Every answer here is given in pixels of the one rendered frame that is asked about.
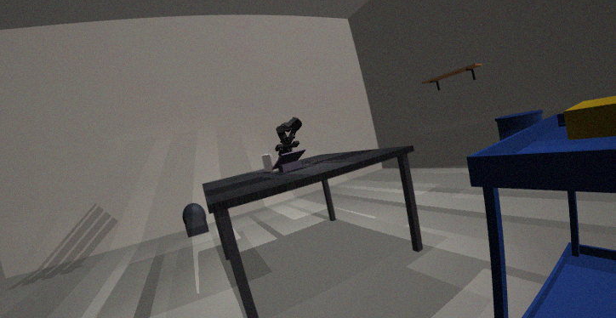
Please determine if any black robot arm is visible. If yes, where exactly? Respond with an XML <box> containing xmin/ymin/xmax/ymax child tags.
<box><xmin>276</xmin><ymin>117</ymin><xmax>302</xmax><ymax>158</ymax></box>

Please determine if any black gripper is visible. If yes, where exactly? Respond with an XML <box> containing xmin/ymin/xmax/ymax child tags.
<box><xmin>275</xmin><ymin>136</ymin><xmax>299</xmax><ymax>153</ymax></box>

